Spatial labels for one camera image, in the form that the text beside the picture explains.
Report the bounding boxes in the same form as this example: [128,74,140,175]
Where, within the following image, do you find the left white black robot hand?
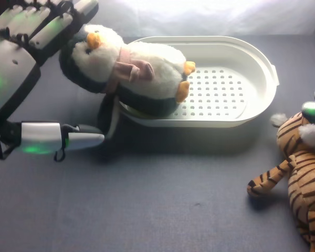
[0,0,106,162]

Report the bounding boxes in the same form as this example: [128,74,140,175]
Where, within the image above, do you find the plush penguin with pink bow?
[59,24,196,140]

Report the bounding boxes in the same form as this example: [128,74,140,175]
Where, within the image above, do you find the plush striped tiger toy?
[246,111,315,252]

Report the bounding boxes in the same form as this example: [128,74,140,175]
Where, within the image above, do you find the white perforated oval basin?
[118,35,280,129]

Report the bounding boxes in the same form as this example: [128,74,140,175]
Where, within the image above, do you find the grey table cloth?
[0,34,315,252]

